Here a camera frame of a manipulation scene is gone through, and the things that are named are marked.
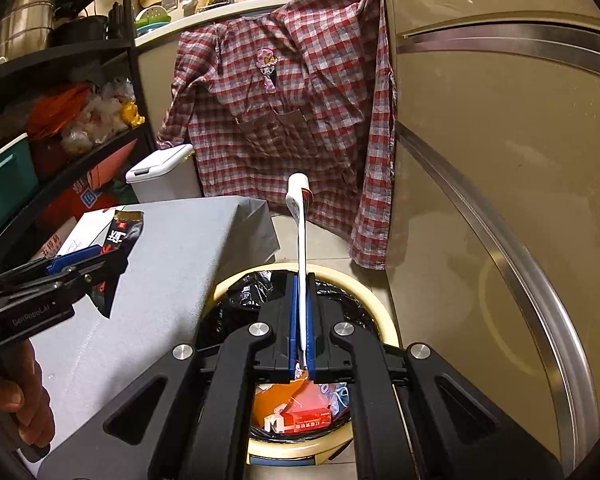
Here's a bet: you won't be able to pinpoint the person's left hand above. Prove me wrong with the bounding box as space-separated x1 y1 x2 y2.
0 342 56 448

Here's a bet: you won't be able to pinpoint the white box with red print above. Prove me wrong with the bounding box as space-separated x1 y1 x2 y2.
27 216 78 262

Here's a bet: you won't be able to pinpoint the grey table cover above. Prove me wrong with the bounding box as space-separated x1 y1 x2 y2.
30 195 281 480

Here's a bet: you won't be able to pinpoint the white lidded bin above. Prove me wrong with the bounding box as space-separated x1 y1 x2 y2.
125 143 203 204

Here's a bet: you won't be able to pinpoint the yellow packet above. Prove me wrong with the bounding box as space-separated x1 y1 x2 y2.
120 101 146 128

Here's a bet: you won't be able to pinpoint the white flat carton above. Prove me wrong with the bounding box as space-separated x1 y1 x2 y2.
57 210 118 258

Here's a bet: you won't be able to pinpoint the beige cabinet front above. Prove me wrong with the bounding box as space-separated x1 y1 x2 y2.
380 0 600 480

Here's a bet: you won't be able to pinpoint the black pan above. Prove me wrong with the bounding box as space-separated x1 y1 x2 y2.
55 7 110 46

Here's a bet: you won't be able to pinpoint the orange bag on shelf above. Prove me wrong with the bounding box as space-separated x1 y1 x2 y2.
27 84 93 141

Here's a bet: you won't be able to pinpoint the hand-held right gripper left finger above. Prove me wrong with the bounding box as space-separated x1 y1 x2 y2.
39 270 301 480

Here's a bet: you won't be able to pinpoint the white kitchen counter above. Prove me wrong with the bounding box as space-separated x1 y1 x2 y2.
132 0 381 46

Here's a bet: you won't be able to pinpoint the black crab print packet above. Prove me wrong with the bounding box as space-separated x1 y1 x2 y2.
92 208 146 318

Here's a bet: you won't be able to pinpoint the clear plastic bags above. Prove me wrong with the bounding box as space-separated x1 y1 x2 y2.
60 77 136 156

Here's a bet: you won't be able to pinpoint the orange snack bag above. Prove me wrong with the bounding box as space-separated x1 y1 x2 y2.
252 380 321 428

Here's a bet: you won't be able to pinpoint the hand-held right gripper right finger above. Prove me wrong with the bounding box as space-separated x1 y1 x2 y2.
307 272 566 480

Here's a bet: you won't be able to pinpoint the green colander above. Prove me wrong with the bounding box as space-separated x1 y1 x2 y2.
135 5 173 36

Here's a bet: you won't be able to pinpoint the toothpaste tube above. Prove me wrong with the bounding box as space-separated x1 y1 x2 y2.
286 172 313 371

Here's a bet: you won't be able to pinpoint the beige round waste bin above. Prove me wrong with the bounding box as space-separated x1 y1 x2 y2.
207 261 397 471

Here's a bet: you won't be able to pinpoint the green storage box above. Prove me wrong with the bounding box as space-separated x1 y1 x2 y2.
0 137 40 231

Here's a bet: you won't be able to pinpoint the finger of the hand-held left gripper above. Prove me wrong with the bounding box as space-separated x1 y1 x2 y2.
0 242 131 293
55 255 128 306

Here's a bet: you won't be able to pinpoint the red and white toothpaste box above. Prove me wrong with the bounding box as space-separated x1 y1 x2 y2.
265 402 333 435

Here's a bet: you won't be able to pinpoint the black shelf unit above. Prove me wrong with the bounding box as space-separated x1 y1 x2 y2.
0 0 156 271

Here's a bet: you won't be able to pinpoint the orange cardboard box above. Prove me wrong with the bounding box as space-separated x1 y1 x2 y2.
50 137 141 221

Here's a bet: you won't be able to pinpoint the steel pot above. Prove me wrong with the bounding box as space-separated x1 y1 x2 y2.
0 0 61 61

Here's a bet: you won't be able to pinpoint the red plaid shirt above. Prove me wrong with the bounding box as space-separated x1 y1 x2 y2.
156 0 398 271

